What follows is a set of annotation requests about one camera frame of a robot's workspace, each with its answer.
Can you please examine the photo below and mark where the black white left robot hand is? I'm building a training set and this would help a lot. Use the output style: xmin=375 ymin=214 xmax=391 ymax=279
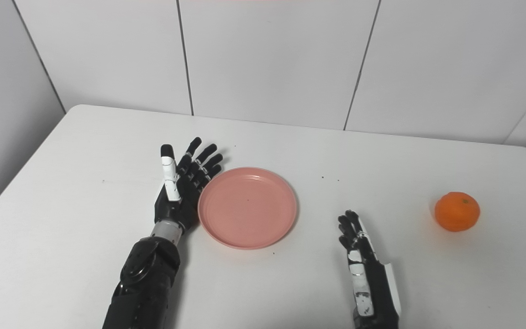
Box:
xmin=154 ymin=136 xmax=224 ymax=234

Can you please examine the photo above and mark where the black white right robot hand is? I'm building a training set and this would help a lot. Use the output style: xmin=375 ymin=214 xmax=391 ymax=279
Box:
xmin=337 ymin=209 xmax=402 ymax=329

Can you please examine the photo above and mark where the pink round plate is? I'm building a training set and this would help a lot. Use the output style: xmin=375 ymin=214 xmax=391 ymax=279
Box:
xmin=197 ymin=167 xmax=299 ymax=250

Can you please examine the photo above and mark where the orange fruit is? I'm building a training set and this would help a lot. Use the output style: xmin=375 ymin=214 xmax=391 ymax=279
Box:
xmin=434 ymin=191 xmax=481 ymax=233

